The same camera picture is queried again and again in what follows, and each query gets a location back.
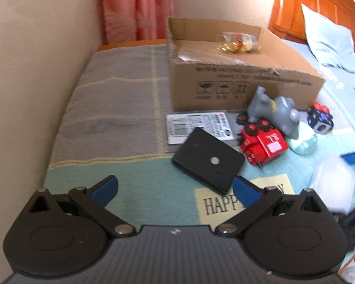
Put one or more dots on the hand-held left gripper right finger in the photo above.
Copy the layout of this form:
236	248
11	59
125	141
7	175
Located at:
245	193

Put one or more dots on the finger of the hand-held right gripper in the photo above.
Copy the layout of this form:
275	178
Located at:
353	157

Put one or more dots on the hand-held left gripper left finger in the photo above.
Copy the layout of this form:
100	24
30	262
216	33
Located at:
105	190

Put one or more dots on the translucent white plastic container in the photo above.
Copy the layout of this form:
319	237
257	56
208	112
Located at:
334	183

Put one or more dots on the red toy train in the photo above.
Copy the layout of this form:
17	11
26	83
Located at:
266	146

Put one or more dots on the black fidget cube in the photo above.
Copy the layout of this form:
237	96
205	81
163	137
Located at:
318	118

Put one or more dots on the black rectangular plate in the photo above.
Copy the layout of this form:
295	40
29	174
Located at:
201	156

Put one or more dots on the grey elephant toy mint base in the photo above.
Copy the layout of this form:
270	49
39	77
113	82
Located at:
281	112

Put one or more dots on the brown cardboard box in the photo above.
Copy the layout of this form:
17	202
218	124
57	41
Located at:
224	88

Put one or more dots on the light blue flowered bed sheet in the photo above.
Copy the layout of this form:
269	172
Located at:
340	94

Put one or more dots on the light blue pillow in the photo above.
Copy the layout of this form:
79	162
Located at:
328	41

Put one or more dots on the clear jar of yellow capsules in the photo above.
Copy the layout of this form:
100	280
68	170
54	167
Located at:
239	43

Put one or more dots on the orange wooden headboard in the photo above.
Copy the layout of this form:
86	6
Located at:
313	3

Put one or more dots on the pink patterned curtain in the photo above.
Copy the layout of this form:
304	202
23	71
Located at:
136	11

